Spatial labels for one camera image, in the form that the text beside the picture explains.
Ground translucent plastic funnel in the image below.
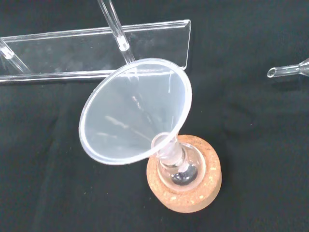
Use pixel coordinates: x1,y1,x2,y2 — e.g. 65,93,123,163
79,57,193,166

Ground black bench cloth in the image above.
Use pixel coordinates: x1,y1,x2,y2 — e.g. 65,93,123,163
0,0,309,232

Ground small round-bottom glass flask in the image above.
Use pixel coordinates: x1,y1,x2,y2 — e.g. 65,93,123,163
151,132,206,193

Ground cork ring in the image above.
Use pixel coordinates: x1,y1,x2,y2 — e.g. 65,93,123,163
146,134,223,214

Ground clear acrylic funnel stand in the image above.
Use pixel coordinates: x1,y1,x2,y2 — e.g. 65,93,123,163
0,0,192,84

